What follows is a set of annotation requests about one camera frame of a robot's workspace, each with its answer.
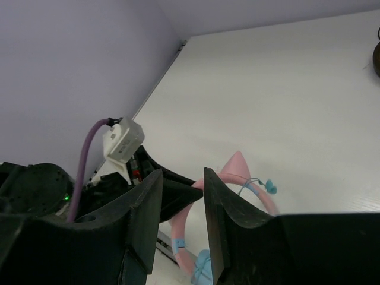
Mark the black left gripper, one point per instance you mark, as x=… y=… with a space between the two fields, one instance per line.
x=177 y=194

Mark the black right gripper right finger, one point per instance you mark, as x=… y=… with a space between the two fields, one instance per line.
x=249 y=246

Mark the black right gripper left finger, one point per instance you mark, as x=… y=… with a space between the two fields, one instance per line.
x=114 y=244

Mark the pink and blue cat headphones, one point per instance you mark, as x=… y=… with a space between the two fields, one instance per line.
x=236 y=172

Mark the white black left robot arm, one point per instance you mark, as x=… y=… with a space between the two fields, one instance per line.
x=45 y=188

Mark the brown and silver headphones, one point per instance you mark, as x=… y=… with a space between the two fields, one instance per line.
x=376 y=59

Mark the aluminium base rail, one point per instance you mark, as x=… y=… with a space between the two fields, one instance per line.
x=164 y=245

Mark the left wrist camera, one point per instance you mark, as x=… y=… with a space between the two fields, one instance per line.
x=121 y=142

